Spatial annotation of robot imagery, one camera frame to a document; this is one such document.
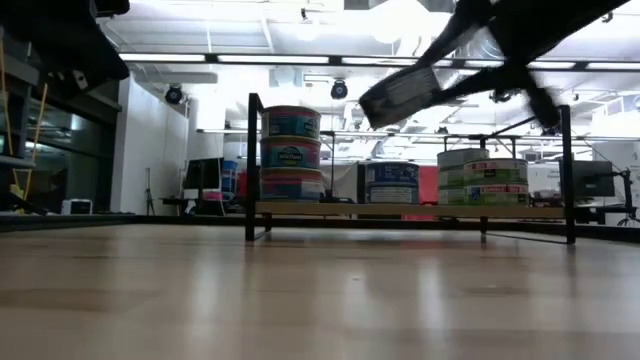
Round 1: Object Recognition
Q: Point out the thin black tripod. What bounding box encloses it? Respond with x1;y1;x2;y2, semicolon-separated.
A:
143;167;156;216

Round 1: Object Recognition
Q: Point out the wooden shelf with black legs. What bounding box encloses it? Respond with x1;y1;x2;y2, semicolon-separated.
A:
243;92;577;246

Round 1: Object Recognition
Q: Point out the small white object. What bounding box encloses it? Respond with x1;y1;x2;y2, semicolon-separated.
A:
60;198;94;217

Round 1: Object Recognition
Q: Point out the silver ventilation duct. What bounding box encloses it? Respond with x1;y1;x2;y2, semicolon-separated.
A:
449;27;506;69

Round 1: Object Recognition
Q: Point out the yellow cable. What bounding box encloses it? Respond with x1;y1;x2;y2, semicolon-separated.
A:
0;37;50;214

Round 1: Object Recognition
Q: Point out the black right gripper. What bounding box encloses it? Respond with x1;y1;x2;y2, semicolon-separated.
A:
358;58;562;132

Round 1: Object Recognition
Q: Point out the black background screen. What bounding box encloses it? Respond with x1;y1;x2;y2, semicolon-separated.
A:
183;157;225;192

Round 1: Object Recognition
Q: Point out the black background monitor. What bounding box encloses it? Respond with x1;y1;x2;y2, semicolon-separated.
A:
572;159;616;199

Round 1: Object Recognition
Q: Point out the red partition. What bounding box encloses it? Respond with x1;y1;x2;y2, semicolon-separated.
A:
402;165;440;222

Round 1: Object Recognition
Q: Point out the white cloth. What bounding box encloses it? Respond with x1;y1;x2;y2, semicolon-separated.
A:
321;163;360;203

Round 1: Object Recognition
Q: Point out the long ceiling light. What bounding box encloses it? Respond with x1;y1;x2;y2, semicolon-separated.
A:
341;56;640;72
118;52;331;65

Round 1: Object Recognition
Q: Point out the black ceiling dome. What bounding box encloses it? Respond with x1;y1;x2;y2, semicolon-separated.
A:
329;78;350;101
164;84;185;107

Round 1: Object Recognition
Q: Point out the black background workstation frame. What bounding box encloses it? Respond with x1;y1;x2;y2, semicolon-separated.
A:
319;128;522;201

